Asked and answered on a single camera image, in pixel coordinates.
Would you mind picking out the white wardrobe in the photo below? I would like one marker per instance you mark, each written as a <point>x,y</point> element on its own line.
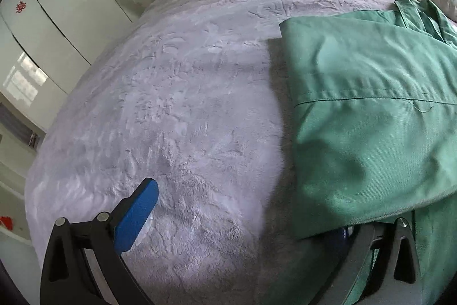
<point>48,45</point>

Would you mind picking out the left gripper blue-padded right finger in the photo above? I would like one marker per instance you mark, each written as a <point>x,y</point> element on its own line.
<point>395,275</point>

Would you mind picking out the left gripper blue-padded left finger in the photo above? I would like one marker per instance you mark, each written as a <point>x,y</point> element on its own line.
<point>67,277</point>

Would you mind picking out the green garment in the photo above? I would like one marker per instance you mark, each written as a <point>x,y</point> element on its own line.
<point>374,139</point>

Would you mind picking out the lavender plush bed blanket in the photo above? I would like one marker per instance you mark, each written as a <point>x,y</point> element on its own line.
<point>196,97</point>

